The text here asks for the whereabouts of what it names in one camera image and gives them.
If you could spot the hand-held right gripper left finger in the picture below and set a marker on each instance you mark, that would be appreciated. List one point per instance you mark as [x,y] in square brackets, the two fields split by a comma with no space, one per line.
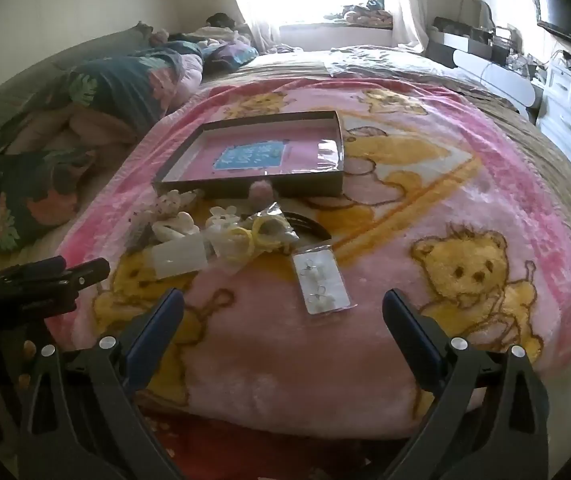
[158,332]

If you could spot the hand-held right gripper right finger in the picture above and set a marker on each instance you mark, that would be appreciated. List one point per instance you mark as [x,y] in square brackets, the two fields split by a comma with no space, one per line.
[410,332]

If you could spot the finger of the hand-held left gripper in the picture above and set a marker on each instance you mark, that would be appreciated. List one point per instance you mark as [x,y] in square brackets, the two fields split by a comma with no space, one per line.
[40,267]
[87,271]

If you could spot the fuzzy white flower hair clip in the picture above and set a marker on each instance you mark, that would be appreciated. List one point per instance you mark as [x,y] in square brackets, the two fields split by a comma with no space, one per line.
[171,202]

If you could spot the shallow grey cardboard box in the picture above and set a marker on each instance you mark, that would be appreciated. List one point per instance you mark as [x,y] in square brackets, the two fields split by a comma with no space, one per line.
[305,145]

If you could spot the white translucent plastic case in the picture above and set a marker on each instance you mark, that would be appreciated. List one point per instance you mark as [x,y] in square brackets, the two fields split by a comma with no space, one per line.
[180,257]

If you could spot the earring card packet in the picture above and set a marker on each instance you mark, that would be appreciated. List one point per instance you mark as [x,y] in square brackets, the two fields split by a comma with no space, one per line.
[323,280]

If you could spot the pink bear printed blanket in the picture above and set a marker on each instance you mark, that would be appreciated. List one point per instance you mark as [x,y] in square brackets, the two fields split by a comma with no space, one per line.
[275,360]

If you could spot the small white flower clip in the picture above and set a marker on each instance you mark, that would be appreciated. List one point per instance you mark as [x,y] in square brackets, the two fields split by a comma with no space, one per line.
[223,215]

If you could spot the black headband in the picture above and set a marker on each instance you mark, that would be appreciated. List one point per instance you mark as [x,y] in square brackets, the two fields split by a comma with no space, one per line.
[310,227]

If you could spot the grey padded headboard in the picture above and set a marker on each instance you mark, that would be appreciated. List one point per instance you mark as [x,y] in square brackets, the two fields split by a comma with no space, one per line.
[20,75]

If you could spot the pink pompom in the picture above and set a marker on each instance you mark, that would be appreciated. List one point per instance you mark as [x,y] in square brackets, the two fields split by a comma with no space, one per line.
[261,191]

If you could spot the dark floral quilt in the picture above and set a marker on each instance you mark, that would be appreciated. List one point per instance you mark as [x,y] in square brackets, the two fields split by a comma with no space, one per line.
[110,85]

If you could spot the purple pillow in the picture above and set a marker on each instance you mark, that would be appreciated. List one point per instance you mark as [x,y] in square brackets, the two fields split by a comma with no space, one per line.
[235,55]

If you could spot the white bed footboard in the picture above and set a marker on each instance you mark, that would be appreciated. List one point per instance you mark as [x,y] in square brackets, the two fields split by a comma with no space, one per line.
[495,77]

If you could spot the crumpled white sheet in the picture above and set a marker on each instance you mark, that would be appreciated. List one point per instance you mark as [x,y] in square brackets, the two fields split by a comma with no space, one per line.
[380,60]

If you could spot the dark clothes pile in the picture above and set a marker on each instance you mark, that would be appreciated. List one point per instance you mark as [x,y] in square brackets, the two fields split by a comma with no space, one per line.
[221,21]

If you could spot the bed with beige sheet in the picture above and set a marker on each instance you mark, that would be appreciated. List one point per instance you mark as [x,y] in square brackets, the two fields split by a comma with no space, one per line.
[285,67]

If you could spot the black and white shelf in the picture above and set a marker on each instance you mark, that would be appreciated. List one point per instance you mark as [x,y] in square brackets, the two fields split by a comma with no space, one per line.
[458,40]

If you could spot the white sheer curtain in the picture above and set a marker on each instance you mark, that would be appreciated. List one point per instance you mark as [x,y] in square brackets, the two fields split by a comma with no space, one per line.
[255,5]
[413,5]

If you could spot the clothes on window sill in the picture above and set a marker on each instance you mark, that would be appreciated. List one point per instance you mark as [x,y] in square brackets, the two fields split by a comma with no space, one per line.
[368,14]

